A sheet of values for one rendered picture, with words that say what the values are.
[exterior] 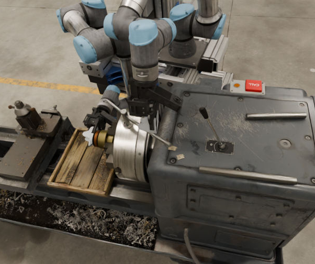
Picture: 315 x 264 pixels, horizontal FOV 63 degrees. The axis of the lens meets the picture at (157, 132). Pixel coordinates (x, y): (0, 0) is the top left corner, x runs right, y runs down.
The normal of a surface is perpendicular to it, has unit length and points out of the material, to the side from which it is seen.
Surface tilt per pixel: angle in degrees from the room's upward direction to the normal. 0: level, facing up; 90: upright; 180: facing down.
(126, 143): 36
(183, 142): 0
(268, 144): 0
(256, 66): 0
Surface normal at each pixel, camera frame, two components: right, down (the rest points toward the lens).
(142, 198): -0.09, -0.63
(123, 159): -0.23, 0.33
